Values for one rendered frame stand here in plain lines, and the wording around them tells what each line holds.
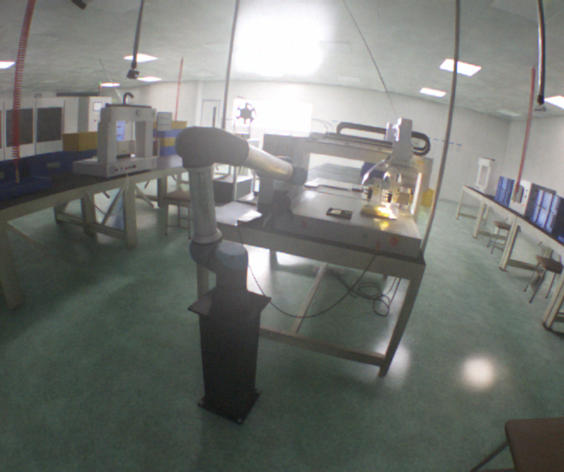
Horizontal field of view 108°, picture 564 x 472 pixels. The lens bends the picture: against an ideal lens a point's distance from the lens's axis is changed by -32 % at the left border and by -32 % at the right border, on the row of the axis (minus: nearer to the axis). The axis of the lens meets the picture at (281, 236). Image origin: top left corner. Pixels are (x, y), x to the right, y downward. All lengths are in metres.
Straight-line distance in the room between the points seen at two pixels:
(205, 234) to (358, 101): 8.06
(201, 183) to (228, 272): 0.32
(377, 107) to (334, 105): 1.25
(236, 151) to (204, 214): 0.27
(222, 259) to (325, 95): 8.22
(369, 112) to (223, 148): 8.04
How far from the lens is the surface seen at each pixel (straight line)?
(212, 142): 0.91
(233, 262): 1.01
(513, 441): 1.21
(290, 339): 1.75
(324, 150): 1.81
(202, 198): 1.04
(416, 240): 1.44
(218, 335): 1.16
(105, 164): 2.90
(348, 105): 8.88
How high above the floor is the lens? 1.24
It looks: 20 degrees down
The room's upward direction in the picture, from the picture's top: 6 degrees clockwise
